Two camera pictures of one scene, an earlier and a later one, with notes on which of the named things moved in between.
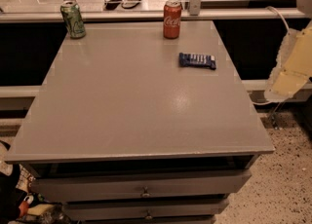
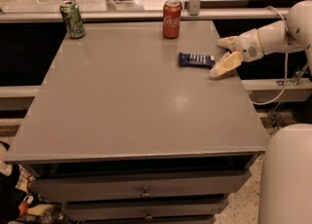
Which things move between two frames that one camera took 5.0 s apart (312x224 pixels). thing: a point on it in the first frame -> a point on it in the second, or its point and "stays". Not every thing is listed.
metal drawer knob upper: [145, 193] stays
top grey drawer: [140, 185] stays
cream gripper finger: [283, 85] -> [229, 62]
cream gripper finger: [295, 52] -> [229, 43]
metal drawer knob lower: [148, 215] stays
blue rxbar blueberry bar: [192, 59] stays
